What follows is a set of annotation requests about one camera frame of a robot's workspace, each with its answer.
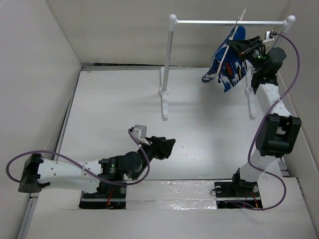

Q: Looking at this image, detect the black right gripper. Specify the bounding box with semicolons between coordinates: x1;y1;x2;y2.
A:
227;35;266;73

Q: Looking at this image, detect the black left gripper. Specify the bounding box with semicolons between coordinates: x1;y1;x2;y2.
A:
131;136;173;180

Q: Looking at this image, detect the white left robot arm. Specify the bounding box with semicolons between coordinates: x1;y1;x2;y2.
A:
18;136;176;198

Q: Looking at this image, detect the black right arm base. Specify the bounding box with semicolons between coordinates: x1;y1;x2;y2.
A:
210;173;263;209

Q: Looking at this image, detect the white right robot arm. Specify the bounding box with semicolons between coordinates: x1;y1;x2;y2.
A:
228;36;302;196

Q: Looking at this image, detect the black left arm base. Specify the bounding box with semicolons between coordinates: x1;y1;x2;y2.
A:
79;183;127;210

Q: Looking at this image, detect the white clothes rack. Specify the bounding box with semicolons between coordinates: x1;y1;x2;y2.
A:
158;14;296;121

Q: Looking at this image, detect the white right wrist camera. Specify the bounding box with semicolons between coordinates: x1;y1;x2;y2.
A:
263;30;277;43

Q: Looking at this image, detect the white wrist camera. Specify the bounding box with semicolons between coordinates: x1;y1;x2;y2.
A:
263;30;277;43
128;124;150;145

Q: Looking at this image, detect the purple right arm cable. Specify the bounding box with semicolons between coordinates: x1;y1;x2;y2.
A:
231;33;302;212

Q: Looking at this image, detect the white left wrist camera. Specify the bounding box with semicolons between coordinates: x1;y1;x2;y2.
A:
128;124;150;145

